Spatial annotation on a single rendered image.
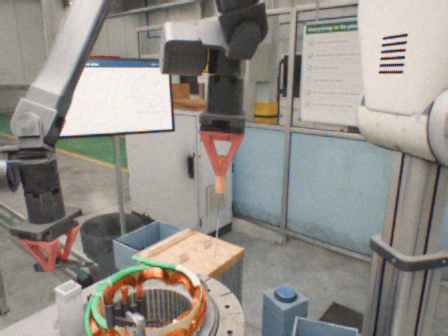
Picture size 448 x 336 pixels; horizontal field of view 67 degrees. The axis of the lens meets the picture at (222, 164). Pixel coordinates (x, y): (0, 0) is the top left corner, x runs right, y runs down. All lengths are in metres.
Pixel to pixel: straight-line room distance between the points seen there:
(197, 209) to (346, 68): 1.62
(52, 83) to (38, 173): 0.15
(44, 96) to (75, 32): 0.12
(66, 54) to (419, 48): 0.56
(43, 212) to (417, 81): 0.62
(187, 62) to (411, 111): 0.35
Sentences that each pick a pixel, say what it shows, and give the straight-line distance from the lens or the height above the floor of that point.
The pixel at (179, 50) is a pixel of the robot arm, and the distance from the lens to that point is 0.49.
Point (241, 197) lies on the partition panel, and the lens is 3.38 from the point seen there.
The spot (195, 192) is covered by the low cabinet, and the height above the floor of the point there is 0.53.
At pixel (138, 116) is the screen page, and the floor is 1.31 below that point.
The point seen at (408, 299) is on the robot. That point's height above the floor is 1.09.
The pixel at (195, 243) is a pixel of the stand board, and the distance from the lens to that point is 0.93.
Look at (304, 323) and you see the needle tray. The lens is 0.71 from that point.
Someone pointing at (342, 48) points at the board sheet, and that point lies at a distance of 2.70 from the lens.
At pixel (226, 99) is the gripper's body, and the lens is 0.51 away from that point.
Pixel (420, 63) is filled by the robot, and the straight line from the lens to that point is 0.60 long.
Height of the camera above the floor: 1.50
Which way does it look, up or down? 15 degrees down
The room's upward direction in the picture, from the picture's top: straight up
